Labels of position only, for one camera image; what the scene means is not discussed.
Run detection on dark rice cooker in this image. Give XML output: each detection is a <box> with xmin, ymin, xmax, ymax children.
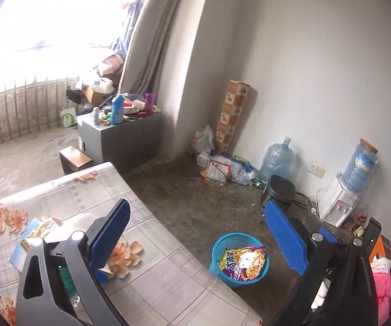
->
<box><xmin>261</xmin><ymin>175</ymin><xmax>298</xmax><ymax>216</ymax></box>

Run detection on pile of packets and bottles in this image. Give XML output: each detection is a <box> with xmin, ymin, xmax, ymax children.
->
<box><xmin>197</xmin><ymin>151</ymin><xmax>262</xmax><ymax>187</ymax></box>

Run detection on white green paper bag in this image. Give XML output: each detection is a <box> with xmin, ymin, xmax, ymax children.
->
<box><xmin>61</xmin><ymin>104</ymin><xmax>78</xmax><ymax>129</ymax></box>

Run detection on table with floral tablecloth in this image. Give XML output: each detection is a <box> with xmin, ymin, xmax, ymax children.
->
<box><xmin>0</xmin><ymin>161</ymin><xmax>264</xmax><ymax>326</ymax></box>

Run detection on colourful snack wrappers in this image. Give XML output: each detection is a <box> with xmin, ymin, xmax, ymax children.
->
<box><xmin>346</xmin><ymin>212</ymin><xmax>369</xmax><ymax>237</ymax></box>

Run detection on clutter of small items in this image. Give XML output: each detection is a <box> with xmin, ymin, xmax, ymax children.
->
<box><xmin>98</xmin><ymin>93</ymin><xmax>162</xmax><ymax>124</ymax></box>

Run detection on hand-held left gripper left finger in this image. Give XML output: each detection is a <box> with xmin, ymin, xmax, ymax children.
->
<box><xmin>15</xmin><ymin>199</ymin><xmax>130</xmax><ymax>326</ymax></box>

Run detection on blue dispenser water bottle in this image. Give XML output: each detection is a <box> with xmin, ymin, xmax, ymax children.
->
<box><xmin>341</xmin><ymin>138</ymin><xmax>378</xmax><ymax>196</ymax></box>

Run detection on grey curtain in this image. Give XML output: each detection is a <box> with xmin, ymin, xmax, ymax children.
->
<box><xmin>117</xmin><ymin>0</ymin><xmax>213</xmax><ymax>96</ymax></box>

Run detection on blue plastic basket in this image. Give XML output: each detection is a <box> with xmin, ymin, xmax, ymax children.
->
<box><xmin>210</xmin><ymin>233</ymin><xmax>271</xmax><ymax>289</ymax></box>

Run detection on gold white tissue packet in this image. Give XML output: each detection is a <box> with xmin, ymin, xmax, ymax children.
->
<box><xmin>21</xmin><ymin>215</ymin><xmax>63</xmax><ymax>243</ymax></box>

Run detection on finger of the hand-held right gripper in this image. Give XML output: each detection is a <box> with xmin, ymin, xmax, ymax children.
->
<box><xmin>319</xmin><ymin>227</ymin><xmax>338</xmax><ymax>243</ymax></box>

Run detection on white plastic bag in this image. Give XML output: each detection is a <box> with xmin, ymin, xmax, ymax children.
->
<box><xmin>191</xmin><ymin>124</ymin><xmax>215</xmax><ymax>155</ymax></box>

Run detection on dark blue hanging cloth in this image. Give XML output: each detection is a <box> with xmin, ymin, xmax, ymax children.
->
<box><xmin>112</xmin><ymin>0</ymin><xmax>145</xmax><ymax>58</ymax></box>

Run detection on white water dispenser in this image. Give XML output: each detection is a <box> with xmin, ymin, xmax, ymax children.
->
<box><xmin>317</xmin><ymin>173</ymin><xmax>360</xmax><ymax>228</ymax></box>

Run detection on metal window railing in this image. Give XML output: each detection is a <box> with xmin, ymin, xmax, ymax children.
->
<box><xmin>0</xmin><ymin>75</ymin><xmax>81</xmax><ymax>150</ymax></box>

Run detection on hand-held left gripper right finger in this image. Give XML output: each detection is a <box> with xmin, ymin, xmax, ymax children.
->
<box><xmin>265</xmin><ymin>200</ymin><xmax>379</xmax><ymax>326</ymax></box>

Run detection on cardboard box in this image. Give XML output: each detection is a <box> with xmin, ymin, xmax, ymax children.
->
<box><xmin>80</xmin><ymin>81</ymin><xmax>115</xmax><ymax>106</ymax></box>

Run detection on grey cabinet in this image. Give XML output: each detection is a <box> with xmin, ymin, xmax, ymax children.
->
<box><xmin>77</xmin><ymin>112</ymin><xmax>162</xmax><ymax>174</ymax></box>

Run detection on blue detergent bottle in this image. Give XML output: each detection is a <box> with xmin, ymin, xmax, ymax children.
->
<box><xmin>111</xmin><ymin>94</ymin><xmax>125</xmax><ymax>125</ymax></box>

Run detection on pink brown cloth bundle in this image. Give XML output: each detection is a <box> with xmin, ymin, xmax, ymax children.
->
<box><xmin>95</xmin><ymin>52</ymin><xmax>125</xmax><ymax>79</ymax></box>

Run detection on black flat object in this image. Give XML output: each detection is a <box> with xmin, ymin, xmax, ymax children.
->
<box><xmin>66</xmin><ymin>88</ymin><xmax>82</xmax><ymax>104</ymax></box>

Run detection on small wooden stool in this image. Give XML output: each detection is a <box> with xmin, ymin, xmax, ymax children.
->
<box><xmin>59</xmin><ymin>146</ymin><xmax>94</xmax><ymax>175</ymax></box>

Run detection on large clear water jug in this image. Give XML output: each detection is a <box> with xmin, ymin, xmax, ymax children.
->
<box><xmin>259</xmin><ymin>136</ymin><xmax>296</xmax><ymax>184</ymax></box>

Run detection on purple snack bag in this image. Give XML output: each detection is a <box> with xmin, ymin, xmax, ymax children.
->
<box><xmin>218</xmin><ymin>244</ymin><xmax>267</xmax><ymax>282</ymax></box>

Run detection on white power strip cable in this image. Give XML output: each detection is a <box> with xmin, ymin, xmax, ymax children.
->
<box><xmin>295</xmin><ymin>192</ymin><xmax>321</xmax><ymax>216</ymax></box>

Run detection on rolled floral mat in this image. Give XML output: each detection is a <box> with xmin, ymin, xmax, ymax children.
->
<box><xmin>214</xmin><ymin>79</ymin><xmax>252</xmax><ymax>157</ymax></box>

